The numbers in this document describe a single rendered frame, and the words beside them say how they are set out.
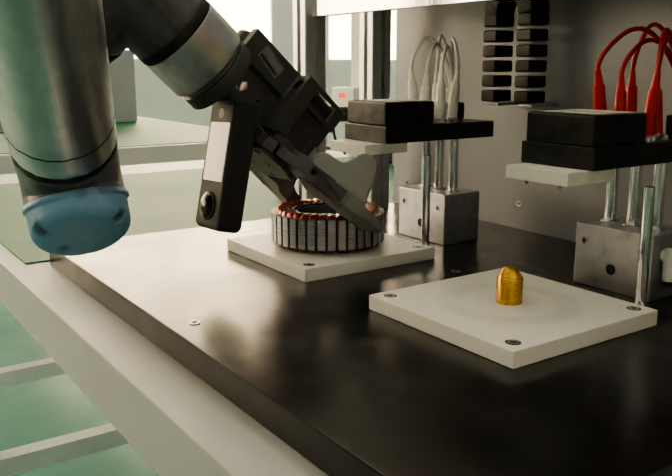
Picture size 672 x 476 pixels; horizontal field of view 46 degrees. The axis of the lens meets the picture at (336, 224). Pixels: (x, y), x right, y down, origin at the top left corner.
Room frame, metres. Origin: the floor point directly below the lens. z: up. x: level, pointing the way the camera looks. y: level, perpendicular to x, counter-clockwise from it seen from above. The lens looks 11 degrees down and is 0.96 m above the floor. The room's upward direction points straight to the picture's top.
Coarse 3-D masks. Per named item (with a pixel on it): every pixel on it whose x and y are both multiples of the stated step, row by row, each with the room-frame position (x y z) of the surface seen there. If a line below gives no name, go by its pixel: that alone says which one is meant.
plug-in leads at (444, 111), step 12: (432, 48) 0.84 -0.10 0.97; (444, 48) 0.83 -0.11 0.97; (456, 48) 0.84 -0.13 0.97; (444, 60) 0.87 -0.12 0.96; (456, 60) 0.84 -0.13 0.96; (456, 72) 0.83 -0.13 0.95; (408, 84) 0.86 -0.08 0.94; (444, 84) 0.82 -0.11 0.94; (456, 84) 0.83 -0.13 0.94; (408, 96) 0.86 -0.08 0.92; (420, 96) 0.83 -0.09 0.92; (432, 96) 0.86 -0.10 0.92; (444, 96) 0.82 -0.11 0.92; (456, 96) 0.83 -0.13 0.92; (444, 108) 0.82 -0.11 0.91; (456, 108) 0.83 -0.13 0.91; (444, 120) 0.81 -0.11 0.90
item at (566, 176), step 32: (544, 128) 0.60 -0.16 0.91; (576, 128) 0.58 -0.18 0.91; (608, 128) 0.57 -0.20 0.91; (640, 128) 0.59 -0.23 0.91; (544, 160) 0.60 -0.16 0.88; (576, 160) 0.57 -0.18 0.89; (608, 160) 0.57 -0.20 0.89; (640, 160) 0.59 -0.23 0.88; (608, 192) 0.66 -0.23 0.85; (640, 192) 0.64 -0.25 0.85
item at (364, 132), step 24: (360, 120) 0.80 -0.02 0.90; (384, 120) 0.76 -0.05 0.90; (408, 120) 0.78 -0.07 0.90; (432, 120) 0.80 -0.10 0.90; (456, 120) 0.82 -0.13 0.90; (480, 120) 0.85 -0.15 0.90; (336, 144) 0.79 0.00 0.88; (360, 144) 0.76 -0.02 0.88; (384, 144) 0.76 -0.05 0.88; (456, 144) 0.82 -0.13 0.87; (456, 168) 0.82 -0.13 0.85
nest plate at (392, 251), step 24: (240, 240) 0.77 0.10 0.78; (264, 240) 0.77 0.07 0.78; (384, 240) 0.77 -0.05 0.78; (408, 240) 0.77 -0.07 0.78; (264, 264) 0.72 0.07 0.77; (288, 264) 0.68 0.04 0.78; (312, 264) 0.68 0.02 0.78; (336, 264) 0.68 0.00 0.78; (360, 264) 0.69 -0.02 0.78; (384, 264) 0.71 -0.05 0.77
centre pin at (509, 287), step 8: (504, 272) 0.56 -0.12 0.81; (512, 272) 0.56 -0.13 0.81; (504, 280) 0.56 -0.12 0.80; (512, 280) 0.55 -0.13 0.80; (520, 280) 0.56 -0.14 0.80; (496, 288) 0.56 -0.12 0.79; (504, 288) 0.56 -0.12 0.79; (512, 288) 0.55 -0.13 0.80; (520, 288) 0.56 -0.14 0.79; (496, 296) 0.56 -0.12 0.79; (504, 296) 0.56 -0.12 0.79; (512, 296) 0.55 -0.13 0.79; (520, 296) 0.56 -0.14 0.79; (504, 304) 0.56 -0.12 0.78; (512, 304) 0.55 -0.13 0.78
